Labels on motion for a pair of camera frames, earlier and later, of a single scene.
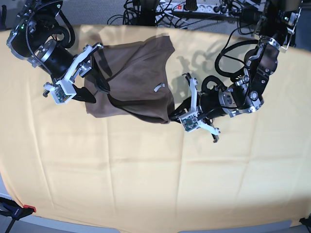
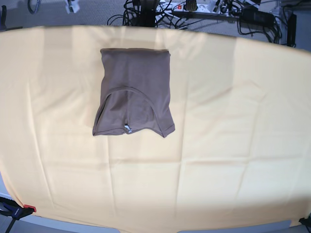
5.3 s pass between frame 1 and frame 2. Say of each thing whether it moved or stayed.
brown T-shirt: moved
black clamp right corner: stayed
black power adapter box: stayed
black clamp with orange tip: stayed
